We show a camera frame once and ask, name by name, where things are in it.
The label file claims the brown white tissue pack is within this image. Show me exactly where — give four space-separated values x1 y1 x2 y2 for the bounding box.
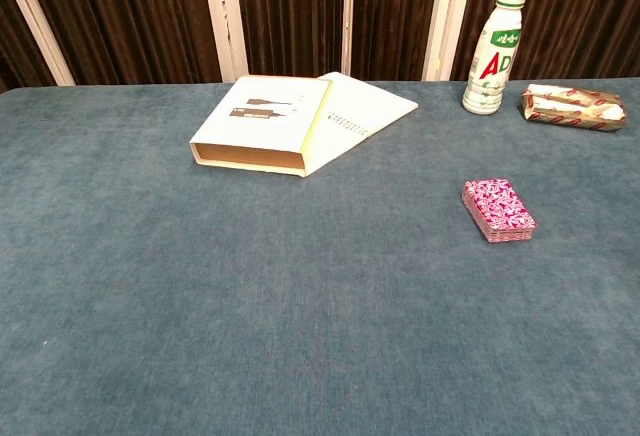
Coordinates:
521 83 627 133

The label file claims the white book slipcase box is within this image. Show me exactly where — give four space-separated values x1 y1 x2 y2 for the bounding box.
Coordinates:
188 74 334 178

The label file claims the blue felt table cover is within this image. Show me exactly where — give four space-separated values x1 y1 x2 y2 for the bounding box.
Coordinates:
0 77 640 436

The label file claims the thin white pole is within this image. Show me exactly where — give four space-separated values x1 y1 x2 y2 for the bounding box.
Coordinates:
341 0 354 81

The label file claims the pink patterned packet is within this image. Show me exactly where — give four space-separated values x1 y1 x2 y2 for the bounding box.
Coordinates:
460 177 538 244

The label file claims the white screen frame post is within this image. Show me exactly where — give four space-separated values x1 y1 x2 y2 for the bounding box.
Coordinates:
421 0 477 82
198 0 250 83
0 0 77 87

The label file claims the dark brown curtain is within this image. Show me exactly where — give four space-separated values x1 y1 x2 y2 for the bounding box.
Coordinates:
0 0 640 92

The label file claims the white AD milk drink bottle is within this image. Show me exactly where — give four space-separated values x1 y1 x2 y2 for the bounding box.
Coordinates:
461 0 529 116

